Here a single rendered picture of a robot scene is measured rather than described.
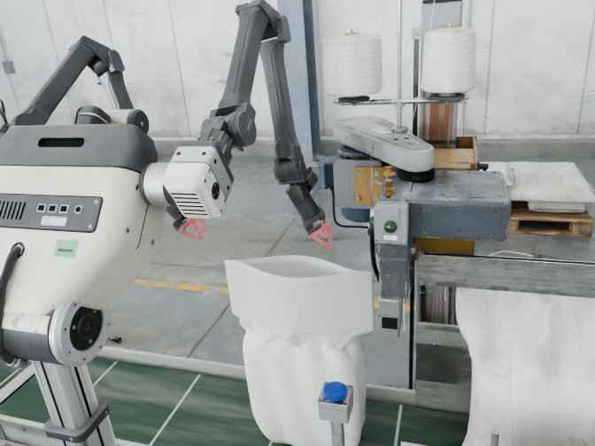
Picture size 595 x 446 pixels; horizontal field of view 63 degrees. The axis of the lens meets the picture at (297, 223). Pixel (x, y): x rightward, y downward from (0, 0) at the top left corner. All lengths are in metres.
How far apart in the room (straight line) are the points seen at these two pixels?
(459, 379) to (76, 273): 1.35
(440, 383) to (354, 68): 1.15
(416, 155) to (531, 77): 5.16
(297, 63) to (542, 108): 2.88
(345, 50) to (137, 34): 6.28
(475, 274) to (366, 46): 0.68
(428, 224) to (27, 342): 0.88
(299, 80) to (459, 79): 4.82
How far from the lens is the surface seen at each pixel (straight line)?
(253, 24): 1.30
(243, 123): 1.10
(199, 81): 7.14
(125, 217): 1.02
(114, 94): 1.66
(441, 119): 1.62
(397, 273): 1.25
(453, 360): 1.86
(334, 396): 1.31
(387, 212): 1.13
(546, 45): 6.34
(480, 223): 1.18
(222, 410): 2.03
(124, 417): 2.13
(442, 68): 1.37
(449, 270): 1.41
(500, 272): 1.42
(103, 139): 1.10
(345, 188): 1.60
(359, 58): 1.38
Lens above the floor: 1.74
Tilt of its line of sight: 23 degrees down
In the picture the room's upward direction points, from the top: 5 degrees counter-clockwise
